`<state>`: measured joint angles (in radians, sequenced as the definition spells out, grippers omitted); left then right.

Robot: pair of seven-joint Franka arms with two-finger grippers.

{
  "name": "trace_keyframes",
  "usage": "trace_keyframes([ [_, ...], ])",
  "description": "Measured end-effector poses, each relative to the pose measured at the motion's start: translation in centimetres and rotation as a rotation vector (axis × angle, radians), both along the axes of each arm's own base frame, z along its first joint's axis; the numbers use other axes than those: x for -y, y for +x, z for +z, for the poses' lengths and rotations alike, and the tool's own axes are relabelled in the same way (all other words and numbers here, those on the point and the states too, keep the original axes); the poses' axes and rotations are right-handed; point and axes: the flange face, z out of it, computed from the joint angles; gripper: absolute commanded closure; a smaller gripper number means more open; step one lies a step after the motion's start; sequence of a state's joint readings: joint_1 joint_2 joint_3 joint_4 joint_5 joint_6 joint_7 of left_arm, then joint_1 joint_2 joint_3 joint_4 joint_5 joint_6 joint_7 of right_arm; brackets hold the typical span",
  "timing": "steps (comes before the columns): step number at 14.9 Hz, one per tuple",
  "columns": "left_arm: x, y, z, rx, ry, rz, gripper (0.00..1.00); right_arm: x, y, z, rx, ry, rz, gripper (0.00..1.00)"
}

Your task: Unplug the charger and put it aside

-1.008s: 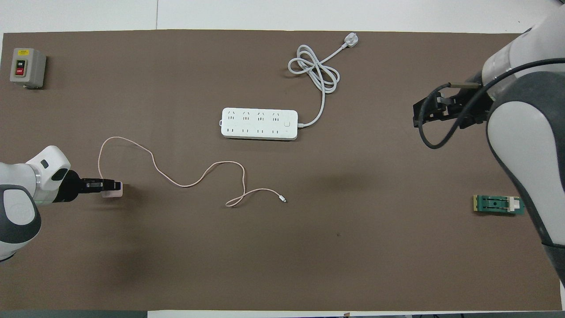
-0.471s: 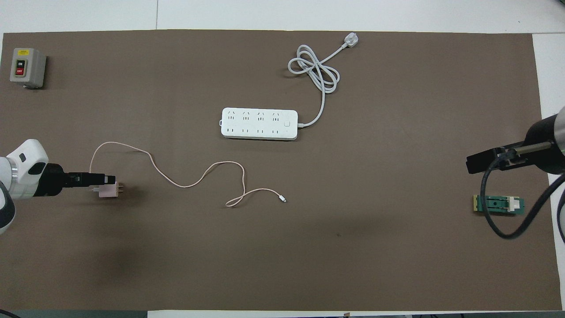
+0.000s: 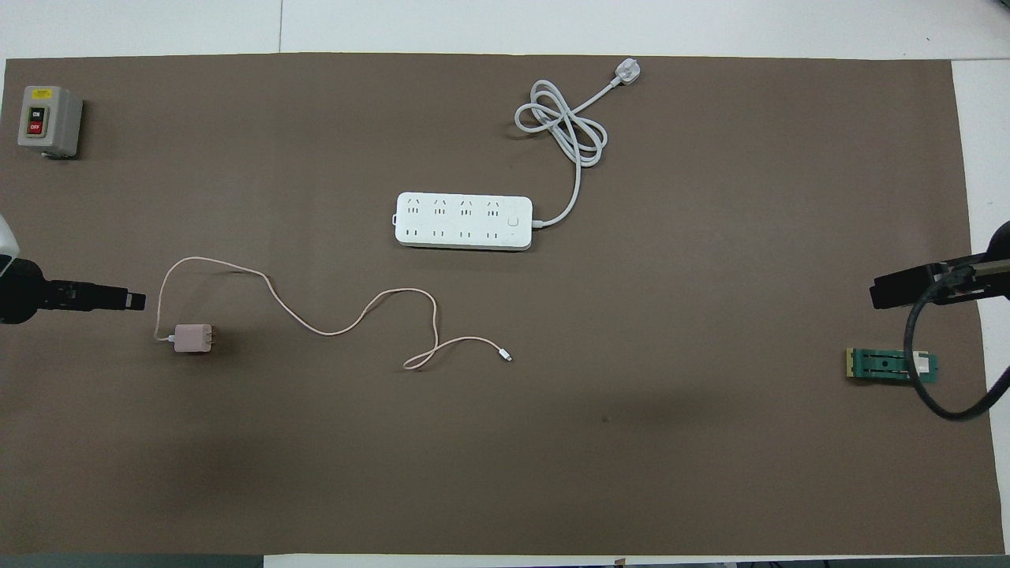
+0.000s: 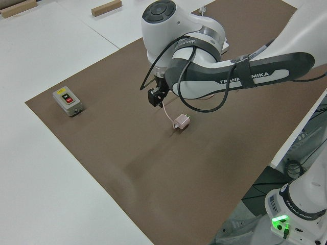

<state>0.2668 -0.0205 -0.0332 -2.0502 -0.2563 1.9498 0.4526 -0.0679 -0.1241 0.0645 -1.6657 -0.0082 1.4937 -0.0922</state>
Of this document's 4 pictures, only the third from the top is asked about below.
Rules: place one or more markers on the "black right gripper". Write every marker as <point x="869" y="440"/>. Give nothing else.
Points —
<point x="982" y="276"/>

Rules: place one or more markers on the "brown table mat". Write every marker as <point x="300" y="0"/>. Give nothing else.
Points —
<point x="552" y="434"/>

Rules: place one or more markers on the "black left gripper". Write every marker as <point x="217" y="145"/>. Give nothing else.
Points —
<point x="24" y="292"/>

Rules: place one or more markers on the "white power strip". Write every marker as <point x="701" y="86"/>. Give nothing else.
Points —
<point x="465" y="222"/>

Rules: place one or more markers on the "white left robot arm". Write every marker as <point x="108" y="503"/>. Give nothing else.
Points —
<point x="5" y="241"/>

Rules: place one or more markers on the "green knife switch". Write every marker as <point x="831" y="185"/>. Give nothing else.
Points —
<point x="884" y="365"/>

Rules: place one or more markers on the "pink charger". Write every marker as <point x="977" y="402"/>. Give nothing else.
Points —
<point x="192" y="338"/>

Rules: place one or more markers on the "grey on-off switch box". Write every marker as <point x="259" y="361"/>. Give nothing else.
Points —
<point x="59" y="118"/>

